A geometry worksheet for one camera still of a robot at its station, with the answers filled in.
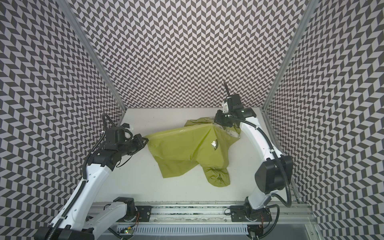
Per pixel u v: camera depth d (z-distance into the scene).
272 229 0.69
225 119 0.69
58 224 0.36
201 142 0.83
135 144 0.65
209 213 0.75
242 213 0.73
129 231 0.66
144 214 0.72
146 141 0.75
